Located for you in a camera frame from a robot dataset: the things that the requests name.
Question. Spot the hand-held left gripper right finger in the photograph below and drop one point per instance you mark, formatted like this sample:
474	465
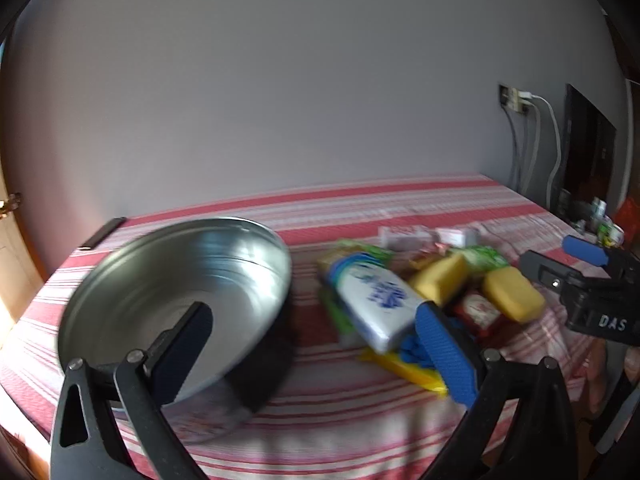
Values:
445	350

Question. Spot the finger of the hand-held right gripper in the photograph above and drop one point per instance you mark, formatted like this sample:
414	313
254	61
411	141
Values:
585	250
540	266

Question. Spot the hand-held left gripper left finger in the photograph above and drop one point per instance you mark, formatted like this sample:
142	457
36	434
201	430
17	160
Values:
185	350

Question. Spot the yellow sponge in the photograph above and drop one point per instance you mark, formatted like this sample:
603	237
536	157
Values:
440	277
512	292

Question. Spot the red foil snack packet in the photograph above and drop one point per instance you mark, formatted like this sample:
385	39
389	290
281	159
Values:
475	310

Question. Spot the yellow packet blue print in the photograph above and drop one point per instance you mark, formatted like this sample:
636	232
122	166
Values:
395	367

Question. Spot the metal basin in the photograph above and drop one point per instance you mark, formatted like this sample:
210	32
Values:
175	270

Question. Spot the white tissue pack blue print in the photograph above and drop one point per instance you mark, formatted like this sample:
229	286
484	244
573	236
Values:
375	300

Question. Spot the white box red print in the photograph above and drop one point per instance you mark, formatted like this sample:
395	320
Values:
457	236
400	236

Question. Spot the yellow-green snack packet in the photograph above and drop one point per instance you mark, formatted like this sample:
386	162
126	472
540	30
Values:
350	250

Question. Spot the person's right forearm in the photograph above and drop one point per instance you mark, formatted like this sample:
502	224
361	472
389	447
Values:
602	370

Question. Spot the red plastic bag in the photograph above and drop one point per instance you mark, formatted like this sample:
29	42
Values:
629	215

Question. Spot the green packet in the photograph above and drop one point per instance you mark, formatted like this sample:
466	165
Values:
482	256
335	315

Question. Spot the dark flat screen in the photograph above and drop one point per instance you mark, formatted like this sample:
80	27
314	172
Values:
590	150

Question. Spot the red white striped bed sheet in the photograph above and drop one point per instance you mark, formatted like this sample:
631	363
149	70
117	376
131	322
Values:
350	410

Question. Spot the black smartphone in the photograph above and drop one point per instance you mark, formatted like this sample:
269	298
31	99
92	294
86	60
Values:
102	234

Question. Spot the white charger plug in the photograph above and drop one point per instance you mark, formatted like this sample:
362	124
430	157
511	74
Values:
525	97

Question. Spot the wooden door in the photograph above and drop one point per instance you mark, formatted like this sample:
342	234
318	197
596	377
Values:
15	270

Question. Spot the brass door knob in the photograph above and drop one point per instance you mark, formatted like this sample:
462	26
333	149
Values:
10	203

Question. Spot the wall socket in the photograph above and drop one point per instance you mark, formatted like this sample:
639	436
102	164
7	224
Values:
507	96

